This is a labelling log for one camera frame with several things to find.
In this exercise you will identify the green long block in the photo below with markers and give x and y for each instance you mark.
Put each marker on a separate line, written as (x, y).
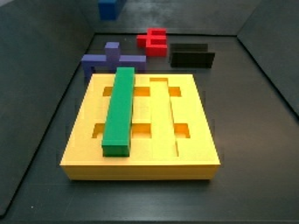
(116, 136)

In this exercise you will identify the blue long block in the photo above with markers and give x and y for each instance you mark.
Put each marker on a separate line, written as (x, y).
(110, 8)

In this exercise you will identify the black angle bracket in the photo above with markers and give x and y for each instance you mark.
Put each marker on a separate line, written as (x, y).
(191, 55)

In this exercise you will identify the red branched block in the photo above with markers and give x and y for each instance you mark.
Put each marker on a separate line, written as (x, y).
(154, 42)

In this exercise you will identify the yellow slotted board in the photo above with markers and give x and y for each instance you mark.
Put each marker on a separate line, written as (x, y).
(171, 141)

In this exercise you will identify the purple cross-shaped block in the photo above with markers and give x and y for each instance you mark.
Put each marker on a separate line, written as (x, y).
(111, 60)

